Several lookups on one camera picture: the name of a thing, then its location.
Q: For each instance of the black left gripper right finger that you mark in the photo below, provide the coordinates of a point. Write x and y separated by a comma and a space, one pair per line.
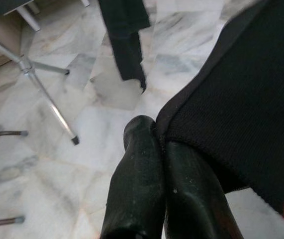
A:
194, 204

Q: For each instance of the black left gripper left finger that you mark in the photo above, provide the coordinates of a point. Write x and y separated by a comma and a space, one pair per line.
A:
136, 186

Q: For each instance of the black garment with red trim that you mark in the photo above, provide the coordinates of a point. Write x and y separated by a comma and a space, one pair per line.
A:
231, 112

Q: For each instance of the marble table with red edge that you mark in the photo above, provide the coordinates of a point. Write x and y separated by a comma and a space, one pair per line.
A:
7, 133

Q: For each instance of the black t-shirt with green print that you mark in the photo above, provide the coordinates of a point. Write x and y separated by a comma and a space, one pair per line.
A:
126, 37

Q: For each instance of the silver metal clothes rack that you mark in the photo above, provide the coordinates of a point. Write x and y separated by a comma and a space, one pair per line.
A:
32, 69

